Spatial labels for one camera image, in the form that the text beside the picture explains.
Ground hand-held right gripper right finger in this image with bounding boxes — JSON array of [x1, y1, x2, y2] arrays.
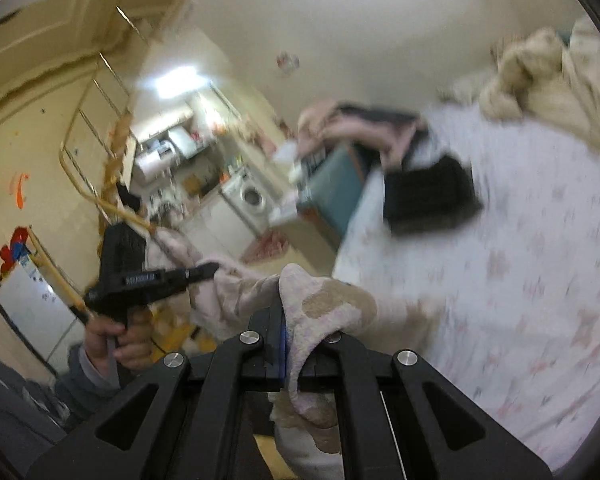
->
[[300, 332, 553, 480]]

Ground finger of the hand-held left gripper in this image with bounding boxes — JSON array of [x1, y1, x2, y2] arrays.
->
[[182, 261, 221, 292]]

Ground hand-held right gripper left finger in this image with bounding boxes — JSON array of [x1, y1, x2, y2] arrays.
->
[[26, 305, 287, 480]]

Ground pink patterned fleece pants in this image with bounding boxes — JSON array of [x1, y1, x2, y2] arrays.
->
[[145, 227, 448, 480]]

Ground person's left forearm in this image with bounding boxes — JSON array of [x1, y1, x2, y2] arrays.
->
[[54, 344, 123, 423]]

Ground person's left hand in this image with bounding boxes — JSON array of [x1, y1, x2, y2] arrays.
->
[[84, 309, 152, 373]]

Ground red patterned rug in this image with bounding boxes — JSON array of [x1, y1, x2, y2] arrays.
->
[[239, 230, 292, 266]]

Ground white washing machine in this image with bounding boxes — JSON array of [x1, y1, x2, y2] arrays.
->
[[219, 169, 277, 233]]

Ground white board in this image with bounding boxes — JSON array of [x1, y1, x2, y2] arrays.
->
[[0, 255, 88, 366]]

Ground gold metal rack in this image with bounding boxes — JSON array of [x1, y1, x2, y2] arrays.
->
[[59, 5, 161, 241]]

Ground teal bedside cabinet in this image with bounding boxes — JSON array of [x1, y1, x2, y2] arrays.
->
[[296, 142, 378, 253]]

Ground bed with white floral sheet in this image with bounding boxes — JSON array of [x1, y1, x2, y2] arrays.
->
[[332, 105, 600, 476]]

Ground black folded cloth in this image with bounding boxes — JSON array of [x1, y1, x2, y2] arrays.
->
[[381, 154, 484, 237]]

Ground pink clothes pile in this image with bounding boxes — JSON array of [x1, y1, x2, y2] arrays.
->
[[297, 100, 431, 173]]

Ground cream door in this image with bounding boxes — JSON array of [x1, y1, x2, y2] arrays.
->
[[0, 0, 201, 131]]

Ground beige fluffy blanket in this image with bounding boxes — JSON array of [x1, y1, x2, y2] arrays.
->
[[440, 17, 600, 171]]

